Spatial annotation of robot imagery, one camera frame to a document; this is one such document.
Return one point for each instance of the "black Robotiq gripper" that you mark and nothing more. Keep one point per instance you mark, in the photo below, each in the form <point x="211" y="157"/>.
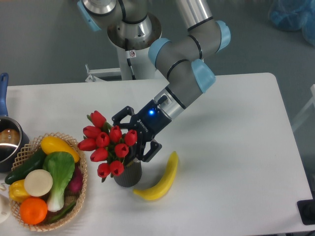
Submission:
<point x="150" y="120"/>

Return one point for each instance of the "red tulip bouquet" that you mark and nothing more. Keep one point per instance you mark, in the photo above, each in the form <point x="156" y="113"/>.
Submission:
<point x="109" y="146"/>

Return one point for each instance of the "yellow plastic banana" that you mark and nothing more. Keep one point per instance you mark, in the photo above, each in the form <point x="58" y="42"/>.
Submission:
<point x="162" y="187"/>

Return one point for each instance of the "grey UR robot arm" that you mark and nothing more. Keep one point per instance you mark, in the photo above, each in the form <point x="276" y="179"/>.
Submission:
<point x="132" y="28"/>

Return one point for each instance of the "dark grey ribbed vase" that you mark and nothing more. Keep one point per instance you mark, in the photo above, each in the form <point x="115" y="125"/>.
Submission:
<point x="131" y="175"/>

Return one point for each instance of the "green bok choy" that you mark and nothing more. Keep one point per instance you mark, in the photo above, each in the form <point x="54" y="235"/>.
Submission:
<point x="61" y="166"/>

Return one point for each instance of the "purple sweet potato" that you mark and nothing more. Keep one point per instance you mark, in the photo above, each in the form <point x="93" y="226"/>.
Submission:
<point x="76" y="183"/>

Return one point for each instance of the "yellow squash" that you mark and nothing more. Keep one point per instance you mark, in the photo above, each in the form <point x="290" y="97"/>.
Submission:
<point x="52" y="144"/>

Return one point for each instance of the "green chili pepper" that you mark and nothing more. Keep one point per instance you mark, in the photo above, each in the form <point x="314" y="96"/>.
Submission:
<point x="61" y="214"/>

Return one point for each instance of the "dark green cucumber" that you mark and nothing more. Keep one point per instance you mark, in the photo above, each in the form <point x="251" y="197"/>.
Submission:
<point x="33" y="163"/>

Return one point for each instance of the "white round onion slice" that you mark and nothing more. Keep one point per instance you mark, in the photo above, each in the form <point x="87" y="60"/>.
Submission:
<point x="38" y="183"/>

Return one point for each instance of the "woven wicker basket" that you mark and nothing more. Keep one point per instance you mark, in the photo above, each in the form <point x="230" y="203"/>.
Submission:
<point x="70" y="198"/>

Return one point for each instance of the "orange fruit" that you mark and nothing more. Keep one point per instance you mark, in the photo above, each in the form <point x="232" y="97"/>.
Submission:
<point x="33" y="210"/>

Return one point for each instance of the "yellow bell pepper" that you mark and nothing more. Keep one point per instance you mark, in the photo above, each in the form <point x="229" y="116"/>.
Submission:
<point x="17" y="191"/>

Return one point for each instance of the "white ceramic object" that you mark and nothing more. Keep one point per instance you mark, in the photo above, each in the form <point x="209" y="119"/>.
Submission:
<point x="5" y="211"/>

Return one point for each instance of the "black device at table edge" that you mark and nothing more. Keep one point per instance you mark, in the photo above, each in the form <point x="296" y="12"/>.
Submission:
<point x="307" y="211"/>

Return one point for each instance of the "blue plastic bag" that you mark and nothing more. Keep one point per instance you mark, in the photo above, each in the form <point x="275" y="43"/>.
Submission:
<point x="294" y="15"/>

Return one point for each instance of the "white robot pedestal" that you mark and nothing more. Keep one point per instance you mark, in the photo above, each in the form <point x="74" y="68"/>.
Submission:
<point x="133" y="65"/>

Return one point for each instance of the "blue-handled saucepan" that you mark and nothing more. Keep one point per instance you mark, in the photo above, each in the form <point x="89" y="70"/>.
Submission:
<point x="12" y="136"/>

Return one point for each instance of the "white frame at right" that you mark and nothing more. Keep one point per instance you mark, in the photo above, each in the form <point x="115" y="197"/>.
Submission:
<point x="305" y="112"/>

